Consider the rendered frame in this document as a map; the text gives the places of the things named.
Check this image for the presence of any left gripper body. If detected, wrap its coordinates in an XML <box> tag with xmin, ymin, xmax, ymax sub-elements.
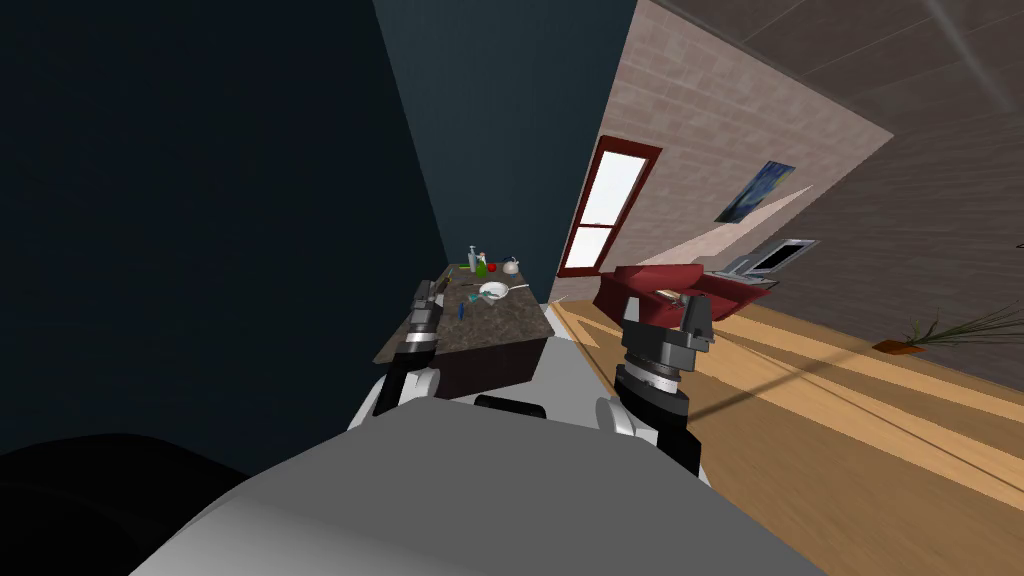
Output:
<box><xmin>407</xmin><ymin>279</ymin><xmax>446</xmax><ymax>344</ymax></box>

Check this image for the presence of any grey television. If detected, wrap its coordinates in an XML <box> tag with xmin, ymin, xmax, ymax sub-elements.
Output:
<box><xmin>711</xmin><ymin>237</ymin><xmax>821</xmax><ymax>289</ymax></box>

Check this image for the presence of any potted plant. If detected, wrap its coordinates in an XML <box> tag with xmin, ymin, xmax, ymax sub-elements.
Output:
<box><xmin>871</xmin><ymin>299</ymin><xmax>1024</xmax><ymax>356</ymax></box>

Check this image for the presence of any red sofa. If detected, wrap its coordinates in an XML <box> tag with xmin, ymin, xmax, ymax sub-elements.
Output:
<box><xmin>592</xmin><ymin>263</ymin><xmax>776</xmax><ymax>324</ymax></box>

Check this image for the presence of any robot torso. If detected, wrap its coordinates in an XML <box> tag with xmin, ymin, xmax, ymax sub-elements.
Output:
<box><xmin>127</xmin><ymin>393</ymin><xmax>829</xmax><ymax>576</ymax></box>

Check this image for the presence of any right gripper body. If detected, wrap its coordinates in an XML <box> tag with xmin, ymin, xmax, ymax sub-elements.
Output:
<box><xmin>620</xmin><ymin>318</ymin><xmax>715</xmax><ymax>374</ymax></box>

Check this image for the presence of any blue wall painting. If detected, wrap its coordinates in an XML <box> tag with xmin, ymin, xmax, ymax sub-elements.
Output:
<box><xmin>713</xmin><ymin>160</ymin><xmax>797</xmax><ymax>225</ymax></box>

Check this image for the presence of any dark marble counter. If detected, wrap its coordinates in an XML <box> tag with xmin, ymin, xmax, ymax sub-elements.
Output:
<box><xmin>372</xmin><ymin>262</ymin><xmax>555</xmax><ymax>401</ymax></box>

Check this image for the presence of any white pan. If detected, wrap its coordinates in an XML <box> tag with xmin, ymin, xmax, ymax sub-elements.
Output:
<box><xmin>478</xmin><ymin>280</ymin><xmax>531</xmax><ymax>303</ymax></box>

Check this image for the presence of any red framed window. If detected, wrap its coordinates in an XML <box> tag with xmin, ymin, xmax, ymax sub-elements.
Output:
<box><xmin>556</xmin><ymin>135</ymin><xmax>664</xmax><ymax>280</ymax></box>

